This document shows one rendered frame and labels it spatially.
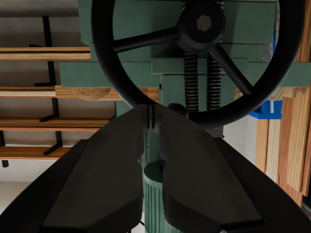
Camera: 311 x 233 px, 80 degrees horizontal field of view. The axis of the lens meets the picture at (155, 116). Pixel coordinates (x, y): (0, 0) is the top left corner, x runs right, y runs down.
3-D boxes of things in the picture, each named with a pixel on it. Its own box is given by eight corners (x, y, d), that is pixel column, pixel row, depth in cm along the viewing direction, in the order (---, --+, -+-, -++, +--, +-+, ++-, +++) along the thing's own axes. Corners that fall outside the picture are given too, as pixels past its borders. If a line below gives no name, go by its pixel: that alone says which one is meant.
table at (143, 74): (359, 58, 35) (352, 89, 37) (262, 66, 65) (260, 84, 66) (30, 56, 33) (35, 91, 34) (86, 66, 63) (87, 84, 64)
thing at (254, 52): (264, 44, 43) (262, 61, 44) (227, 54, 64) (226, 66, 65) (89, 42, 42) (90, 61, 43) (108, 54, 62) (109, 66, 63)
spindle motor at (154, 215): (199, 181, 58) (195, 262, 65) (187, 157, 76) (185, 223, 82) (142, 182, 58) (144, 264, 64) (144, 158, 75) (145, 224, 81)
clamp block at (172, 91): (239, 74, 35) (234, 120, 37) (214, 75, 48) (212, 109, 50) (160, 74, 35) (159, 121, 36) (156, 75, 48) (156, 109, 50)
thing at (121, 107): (138, 98, 76) (138, 126, 79) (139, 96, 83) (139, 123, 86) (115, 98, 76) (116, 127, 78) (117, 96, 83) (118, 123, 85)
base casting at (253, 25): (279, 1, 42) (274, 44, 43) (203, 45, 98) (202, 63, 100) (74, -3, 40) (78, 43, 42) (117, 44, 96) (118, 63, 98)
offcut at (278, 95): (276, 87, 47) (274, 101, 48) (284, 86, 49) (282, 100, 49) (262, 86, 51) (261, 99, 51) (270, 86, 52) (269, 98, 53)
